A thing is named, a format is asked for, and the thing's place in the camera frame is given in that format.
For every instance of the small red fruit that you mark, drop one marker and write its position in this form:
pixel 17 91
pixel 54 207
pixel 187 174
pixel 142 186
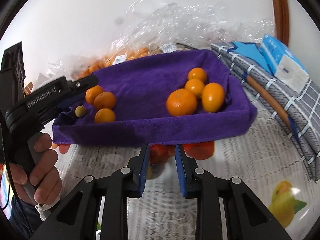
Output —
pixel 159 154

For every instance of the white plastic bag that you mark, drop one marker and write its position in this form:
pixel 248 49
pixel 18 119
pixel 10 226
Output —
pixel 54 71

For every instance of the person's left hand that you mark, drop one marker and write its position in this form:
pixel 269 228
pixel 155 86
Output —
pixel 44 175

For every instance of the small green brown fruit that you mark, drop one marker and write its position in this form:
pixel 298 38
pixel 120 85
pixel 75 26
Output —
pixel 80 111

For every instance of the pale round fruit on table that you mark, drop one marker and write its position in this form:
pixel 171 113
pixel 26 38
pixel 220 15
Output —
pixel 149 172

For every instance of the clear plastic bag pile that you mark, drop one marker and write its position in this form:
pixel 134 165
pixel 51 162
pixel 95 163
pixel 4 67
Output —
pixel 152 24

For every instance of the grey checked fabric bag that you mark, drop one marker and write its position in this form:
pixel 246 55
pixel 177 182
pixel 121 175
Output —
pixel 296 112

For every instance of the small orange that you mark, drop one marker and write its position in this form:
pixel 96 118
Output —
pixel 105 100

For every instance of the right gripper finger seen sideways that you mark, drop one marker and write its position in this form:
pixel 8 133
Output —
pixel 65 103

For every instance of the brown wooden door frame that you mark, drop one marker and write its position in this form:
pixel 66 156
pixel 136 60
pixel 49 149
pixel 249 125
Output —
pixel 282 20

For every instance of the bag of small oranges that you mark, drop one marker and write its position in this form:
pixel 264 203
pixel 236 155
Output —
pixel 112 58

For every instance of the blue tissue pack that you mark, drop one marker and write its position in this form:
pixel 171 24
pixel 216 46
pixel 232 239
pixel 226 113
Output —
pixel 282 63

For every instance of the purple towel lined tray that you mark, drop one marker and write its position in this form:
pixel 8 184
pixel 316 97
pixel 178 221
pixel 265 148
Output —
pixel 141 87

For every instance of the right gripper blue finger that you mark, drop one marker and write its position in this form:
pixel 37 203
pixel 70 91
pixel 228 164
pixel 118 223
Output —
pixel 139 169
pixel 185 168

